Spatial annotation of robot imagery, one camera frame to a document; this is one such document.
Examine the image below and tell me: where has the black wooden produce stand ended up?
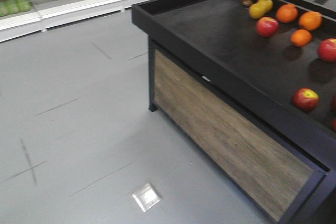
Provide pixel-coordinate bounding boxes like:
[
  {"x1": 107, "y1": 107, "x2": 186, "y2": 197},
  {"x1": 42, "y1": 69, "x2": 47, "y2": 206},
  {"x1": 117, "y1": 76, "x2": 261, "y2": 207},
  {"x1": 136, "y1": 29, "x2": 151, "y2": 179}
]
[{"x1": 132, "y1": 0, "x2": 335, "y2": 223}]

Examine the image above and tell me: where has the metal floor outlet plate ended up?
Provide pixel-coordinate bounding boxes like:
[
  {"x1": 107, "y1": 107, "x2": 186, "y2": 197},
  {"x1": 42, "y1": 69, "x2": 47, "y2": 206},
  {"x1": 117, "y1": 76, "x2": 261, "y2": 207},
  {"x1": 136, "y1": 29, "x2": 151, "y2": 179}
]
[{"x1": 132, "y1": 183, "x2": 162, "y2": 212}]

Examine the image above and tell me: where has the large red apple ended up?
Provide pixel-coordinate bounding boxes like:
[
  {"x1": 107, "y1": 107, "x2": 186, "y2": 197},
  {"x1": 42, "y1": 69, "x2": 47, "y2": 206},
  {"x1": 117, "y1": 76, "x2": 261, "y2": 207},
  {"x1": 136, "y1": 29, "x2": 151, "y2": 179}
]
[{"x1": 256, "y1": 17, "x2": 279, "y2": 38}]

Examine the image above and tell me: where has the yellow orange citrus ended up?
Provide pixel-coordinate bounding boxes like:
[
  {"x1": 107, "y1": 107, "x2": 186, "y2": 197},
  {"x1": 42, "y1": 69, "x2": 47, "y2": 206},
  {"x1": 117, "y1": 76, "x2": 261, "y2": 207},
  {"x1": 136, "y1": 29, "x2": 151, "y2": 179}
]
[{"x1": 248, "y1": 3, "x2": 267, "y2": 19}]

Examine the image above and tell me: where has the red apple near left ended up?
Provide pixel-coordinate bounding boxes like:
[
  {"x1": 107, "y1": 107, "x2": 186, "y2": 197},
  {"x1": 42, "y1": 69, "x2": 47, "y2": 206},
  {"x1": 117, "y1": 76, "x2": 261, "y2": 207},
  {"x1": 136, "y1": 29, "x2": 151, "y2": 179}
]
[{"x1": 291, "y1": 88, "x2": 319, "y2": 113}]

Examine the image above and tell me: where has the small orange left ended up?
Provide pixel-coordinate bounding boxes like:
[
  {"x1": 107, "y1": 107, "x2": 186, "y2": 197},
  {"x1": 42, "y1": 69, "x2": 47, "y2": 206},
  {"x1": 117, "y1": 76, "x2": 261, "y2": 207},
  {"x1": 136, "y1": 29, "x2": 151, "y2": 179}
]
[{"x1": 290, "y1": 29, "x2": 312, "y2": 47}]

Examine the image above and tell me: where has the large orange grapefruit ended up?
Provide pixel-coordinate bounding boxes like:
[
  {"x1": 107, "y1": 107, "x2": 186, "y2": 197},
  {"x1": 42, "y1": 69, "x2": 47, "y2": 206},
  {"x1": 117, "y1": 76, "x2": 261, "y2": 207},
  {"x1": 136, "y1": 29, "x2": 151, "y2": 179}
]
[{"x1": 276, "y1": 4, "x2": 299, "y2": 24}]

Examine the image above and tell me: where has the orange with nub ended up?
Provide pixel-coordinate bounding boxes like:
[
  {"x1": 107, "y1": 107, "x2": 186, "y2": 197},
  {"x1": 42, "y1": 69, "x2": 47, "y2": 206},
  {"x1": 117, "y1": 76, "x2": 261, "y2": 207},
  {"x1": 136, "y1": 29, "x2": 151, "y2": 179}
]
[{"x1": 299, "y1": 11, "x2": 322, "y2": 31}]

